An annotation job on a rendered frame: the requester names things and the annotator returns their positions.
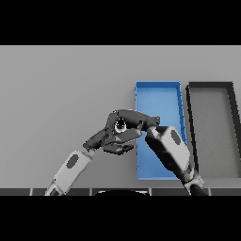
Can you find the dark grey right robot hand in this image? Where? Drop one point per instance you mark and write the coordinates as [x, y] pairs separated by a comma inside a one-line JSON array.
[[135, 116]]

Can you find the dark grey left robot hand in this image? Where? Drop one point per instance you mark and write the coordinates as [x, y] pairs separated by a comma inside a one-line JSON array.
[[120, 138]]

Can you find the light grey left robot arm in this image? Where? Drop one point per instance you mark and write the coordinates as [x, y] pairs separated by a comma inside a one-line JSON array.
[[70, 171]]

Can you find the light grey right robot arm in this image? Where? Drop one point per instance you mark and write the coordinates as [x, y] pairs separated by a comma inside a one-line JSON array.
[[171, 147]]

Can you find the blue bin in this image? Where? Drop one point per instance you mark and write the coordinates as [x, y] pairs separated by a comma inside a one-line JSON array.
[[157, 100]]

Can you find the dark grey bin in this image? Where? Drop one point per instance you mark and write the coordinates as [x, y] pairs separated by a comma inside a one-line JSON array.
[[216, 131]]

